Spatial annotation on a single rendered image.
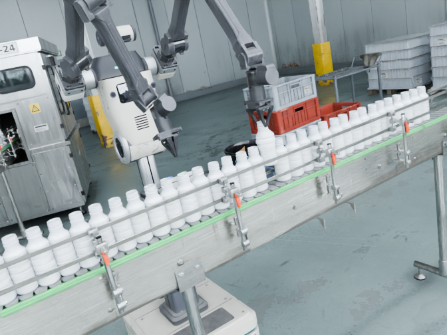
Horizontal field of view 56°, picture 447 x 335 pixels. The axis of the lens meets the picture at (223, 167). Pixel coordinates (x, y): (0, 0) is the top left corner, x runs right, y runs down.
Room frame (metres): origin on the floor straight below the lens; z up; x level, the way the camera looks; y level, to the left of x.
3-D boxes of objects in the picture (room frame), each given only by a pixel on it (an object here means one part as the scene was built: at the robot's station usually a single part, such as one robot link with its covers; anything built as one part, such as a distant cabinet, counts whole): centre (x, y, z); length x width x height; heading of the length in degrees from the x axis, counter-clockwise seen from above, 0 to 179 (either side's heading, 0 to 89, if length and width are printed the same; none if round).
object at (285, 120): (4.05, -0.69, 0.78); 0.61 x 0.41 x 0.22; 126
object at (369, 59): (6.34, -2.48, 0.85); 0.36 x 0.12 x 0.27; 30
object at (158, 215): (1.26, 0.24, 1.08); 0.06 x 0.06 x 0.17
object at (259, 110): (1.49, -0.17, 1.27); 0.07 x 0.07 x 0.09; 30
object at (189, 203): (1.32, 0.14, 1.08); 0.06 x 0.06 x 0.17
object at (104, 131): (8.87, 2.25, 0.55); 0.40 x 0.40 x 1.10; 30
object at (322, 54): (11.29, -3.16, 0.55); 0.40 x 0.40 x 1.10; 30
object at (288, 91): (4.04, -0.68, 1.00); 0.61 x 0.41 x 0.22; 127
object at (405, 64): (8.28, -3.96, 0.50); 1.23 x 1.05 x 1.00; 118
